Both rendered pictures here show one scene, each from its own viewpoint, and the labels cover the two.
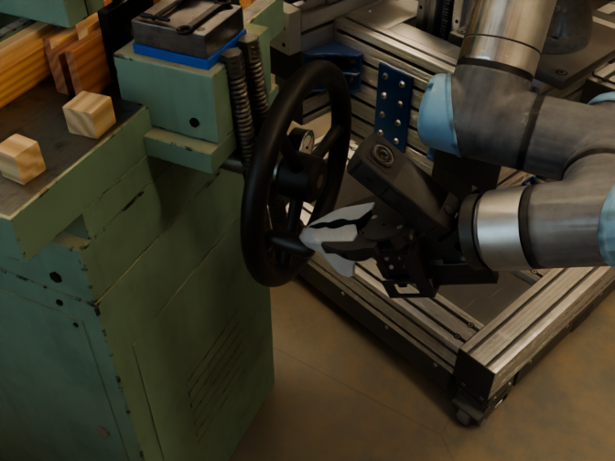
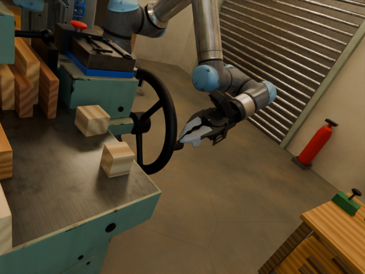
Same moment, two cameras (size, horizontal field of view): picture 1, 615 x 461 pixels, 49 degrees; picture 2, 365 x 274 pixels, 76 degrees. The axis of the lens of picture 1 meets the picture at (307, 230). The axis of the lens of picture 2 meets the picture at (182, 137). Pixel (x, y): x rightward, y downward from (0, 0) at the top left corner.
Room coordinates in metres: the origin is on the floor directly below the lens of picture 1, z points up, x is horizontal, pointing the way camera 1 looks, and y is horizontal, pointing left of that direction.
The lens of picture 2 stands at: (0.45, 0.53, 1.13)
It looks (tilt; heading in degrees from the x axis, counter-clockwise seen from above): 29 degrees down; 281
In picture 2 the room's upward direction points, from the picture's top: 23 degrees clockwise
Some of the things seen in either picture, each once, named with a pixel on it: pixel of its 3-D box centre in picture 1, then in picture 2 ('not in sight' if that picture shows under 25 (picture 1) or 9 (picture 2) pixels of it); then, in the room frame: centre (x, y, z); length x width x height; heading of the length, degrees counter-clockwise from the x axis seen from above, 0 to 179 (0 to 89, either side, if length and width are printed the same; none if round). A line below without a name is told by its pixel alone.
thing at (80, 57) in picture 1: (136, 35); (29, 66); (0.82, 0.22, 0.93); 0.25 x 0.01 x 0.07; 156
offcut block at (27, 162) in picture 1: (19, 158); (117, 159); (0.57, 0.30, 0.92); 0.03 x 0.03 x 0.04; 60
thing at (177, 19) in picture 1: (194, 15); (95, 49); (0.76, 0.13, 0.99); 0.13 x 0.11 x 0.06; 156
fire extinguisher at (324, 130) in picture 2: not in sight; (315, 144); (-0.44, -2.27, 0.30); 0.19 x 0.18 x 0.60; 57
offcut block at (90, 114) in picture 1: (90, 114); (92, 120); (0.65, 0.24, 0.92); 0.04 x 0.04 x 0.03; 69
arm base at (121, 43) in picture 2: (549, 5); (115, 42); (1.07, -0.40, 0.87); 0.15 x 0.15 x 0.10
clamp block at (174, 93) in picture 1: (197, 73); (89, 84); (0.75, 0.14, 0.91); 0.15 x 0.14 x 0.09; 156
